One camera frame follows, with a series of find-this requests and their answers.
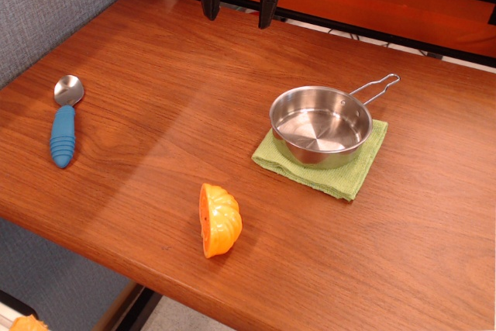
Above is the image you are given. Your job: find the stainless steel pot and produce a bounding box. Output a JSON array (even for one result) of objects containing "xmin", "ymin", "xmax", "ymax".
[{"xmin": 269, "ymin": 74, "xmax": 401, "ymax": 169}]

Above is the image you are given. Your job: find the green folded cloth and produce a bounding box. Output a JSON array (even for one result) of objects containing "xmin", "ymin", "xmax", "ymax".
[{"xmin": 252, "ymin": 119, "xmax": 388, "ymax": 202}]

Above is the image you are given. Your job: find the orange panel black frame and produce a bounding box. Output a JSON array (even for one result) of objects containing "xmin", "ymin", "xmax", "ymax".
[{"xmin": 197, "ymin": 0, "xmax": 495, "ymax": 67}]

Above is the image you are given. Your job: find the orange plastic half fruit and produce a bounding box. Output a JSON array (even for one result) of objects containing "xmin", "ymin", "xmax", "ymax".
[{"xmin": 198, "ymin": 183, "xmax": 243, "ymax": 258}]

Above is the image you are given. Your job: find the blue handled metal spoon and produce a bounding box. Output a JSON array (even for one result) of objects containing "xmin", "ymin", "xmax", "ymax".
[{"xmin": 50, "ymin": 75, "xmax": 84, "ymax": 168}]

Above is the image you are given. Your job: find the orange toy on floor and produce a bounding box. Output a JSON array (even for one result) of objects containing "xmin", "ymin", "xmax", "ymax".
[{"xmin": 9, "ymin": 315, "xmax": 49, "ymax": 331}]

